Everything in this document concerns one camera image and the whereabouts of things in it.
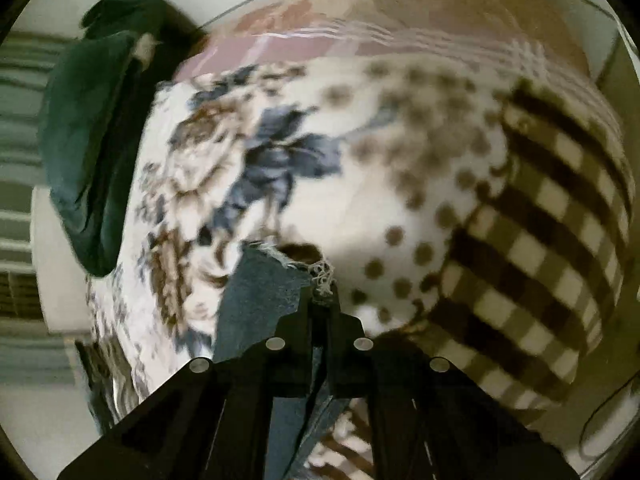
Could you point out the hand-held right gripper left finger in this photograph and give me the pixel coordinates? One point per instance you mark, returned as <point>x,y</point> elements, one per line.
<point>295,332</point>

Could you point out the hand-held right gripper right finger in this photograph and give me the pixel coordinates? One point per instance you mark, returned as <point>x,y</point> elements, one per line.
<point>345,335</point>

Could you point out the blue denim pants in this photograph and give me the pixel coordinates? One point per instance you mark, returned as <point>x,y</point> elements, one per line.
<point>260,285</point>

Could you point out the floral patterned blanket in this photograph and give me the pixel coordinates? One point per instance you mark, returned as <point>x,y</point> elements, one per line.
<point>350,185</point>

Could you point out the dark green cloth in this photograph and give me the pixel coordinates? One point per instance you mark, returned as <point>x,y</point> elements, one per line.
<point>85,150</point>

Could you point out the pink striped bed sheet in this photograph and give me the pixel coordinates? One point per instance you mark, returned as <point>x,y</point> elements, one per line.
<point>400,30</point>

